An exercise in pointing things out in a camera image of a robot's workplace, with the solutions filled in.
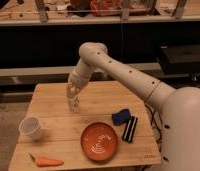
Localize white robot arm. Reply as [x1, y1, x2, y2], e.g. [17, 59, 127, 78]
[67, 42, 200, 171]

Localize blue sponge block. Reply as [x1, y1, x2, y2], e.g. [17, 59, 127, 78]
[112, 109, 131, 125]

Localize orange toy carrot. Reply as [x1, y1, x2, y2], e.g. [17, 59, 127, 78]
[30, 154, 64, 167]

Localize black cables beside table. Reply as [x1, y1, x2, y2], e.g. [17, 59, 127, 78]
[144, 103, 163, 144]

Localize clear plastic cup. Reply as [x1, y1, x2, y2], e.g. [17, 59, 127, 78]
[19, 117, 42, 141]

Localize white lattice gripper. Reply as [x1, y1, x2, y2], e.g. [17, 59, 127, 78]
[66, 71, 89, 113]

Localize black white striped eraser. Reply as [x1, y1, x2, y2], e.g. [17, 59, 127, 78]
[122, 116, 138, 143]

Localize orange ribbed plate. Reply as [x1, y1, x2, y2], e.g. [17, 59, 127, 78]
[80, 122, 118, 162]

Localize wooden shelf with clutter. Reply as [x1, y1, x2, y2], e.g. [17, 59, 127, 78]
[0, 0, 200, 26]

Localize black box on shelf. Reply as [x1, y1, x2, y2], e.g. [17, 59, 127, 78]
[158, 44, 200, 74]

